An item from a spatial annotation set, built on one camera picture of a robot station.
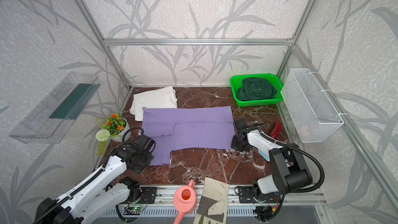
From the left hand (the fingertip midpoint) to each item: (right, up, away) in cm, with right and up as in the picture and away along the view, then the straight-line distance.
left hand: (153, 156), depth 82 cm
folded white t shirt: (-3, +32, +31) cm, 45 cm away
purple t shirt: (+12, +12, +16) cm, 23 cm away
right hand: (+45, +5, +9) cm, 47 cm away
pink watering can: (+20, -11, -19) cm, 30 cm away
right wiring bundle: (+57, -22, -11) cm, 62 cm away
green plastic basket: (+51, +44, +36) cm, 76 cm away
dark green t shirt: (+64, +39, +29) cm, 80 cm away
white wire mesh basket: (+72, +23, -20) cm, 78 cm away
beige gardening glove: (+32, -19, -12) cm, 39 cm away
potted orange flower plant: (-22, +15, +2) cm, 27 cm away
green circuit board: (-3, -20, -11) cm, 23 cm away
